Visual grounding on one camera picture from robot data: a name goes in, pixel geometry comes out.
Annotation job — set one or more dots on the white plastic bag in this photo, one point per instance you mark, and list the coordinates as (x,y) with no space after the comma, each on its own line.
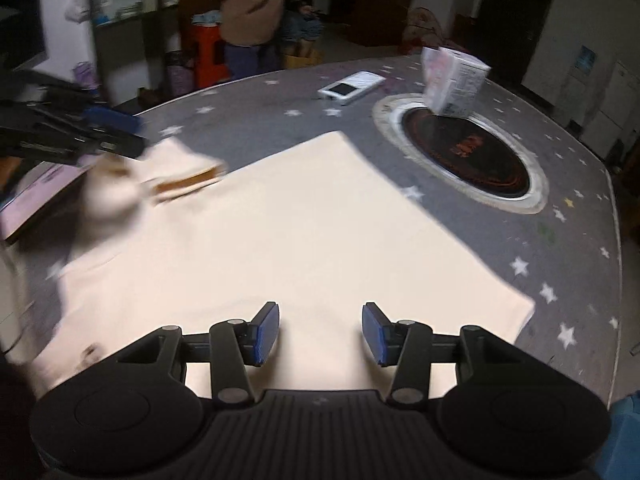
(79,2)

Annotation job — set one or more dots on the glass-door cabinet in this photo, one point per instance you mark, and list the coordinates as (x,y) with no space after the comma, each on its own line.
(130,5)

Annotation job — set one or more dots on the white printed carton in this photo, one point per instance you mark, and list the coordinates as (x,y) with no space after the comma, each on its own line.
(455,85)

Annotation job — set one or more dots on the blue object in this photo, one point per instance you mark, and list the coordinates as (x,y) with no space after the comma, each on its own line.
(625,435)

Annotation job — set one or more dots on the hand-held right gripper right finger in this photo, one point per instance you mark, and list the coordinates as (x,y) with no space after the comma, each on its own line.
(376,336)

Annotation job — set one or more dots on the dark door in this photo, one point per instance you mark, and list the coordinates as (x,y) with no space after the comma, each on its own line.
(515,25)

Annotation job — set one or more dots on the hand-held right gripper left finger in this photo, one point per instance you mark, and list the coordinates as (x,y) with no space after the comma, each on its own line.
(266,336)

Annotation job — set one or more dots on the blue wall sign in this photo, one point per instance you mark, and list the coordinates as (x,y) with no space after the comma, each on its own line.
(584,59)

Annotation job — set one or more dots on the patterned waste bin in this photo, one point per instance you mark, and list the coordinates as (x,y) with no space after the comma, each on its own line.
(178,72)

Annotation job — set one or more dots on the white flat device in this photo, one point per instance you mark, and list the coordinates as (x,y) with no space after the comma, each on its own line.
(350,87)

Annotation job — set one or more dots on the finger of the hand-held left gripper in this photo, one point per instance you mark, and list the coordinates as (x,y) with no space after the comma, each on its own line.
(120,146)
(112,117)

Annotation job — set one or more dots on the pink padded bundle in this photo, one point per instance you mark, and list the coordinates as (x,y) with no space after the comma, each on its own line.
(425,30)

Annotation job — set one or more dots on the dark screen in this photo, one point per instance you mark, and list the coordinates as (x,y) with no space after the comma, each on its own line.
(20,15)

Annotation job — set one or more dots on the grey star-printed tablecloth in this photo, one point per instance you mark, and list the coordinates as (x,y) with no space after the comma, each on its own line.
(575,240)

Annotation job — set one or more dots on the white cabinet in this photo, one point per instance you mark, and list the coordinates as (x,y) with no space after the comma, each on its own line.
(617,110)

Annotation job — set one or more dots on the red plastic stool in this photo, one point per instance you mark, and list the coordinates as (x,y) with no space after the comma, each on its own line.
(205,60)

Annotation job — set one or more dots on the cardboard box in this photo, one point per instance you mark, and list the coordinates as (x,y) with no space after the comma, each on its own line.
(302,57)

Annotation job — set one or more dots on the pink flat board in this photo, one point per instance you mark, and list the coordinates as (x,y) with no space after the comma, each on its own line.
(35,197)

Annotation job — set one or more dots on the cream sweatshirt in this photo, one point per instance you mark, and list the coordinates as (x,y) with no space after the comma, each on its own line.
(300,240)

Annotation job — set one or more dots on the round black induction hob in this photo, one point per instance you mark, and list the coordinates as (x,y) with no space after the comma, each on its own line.
(475,160)

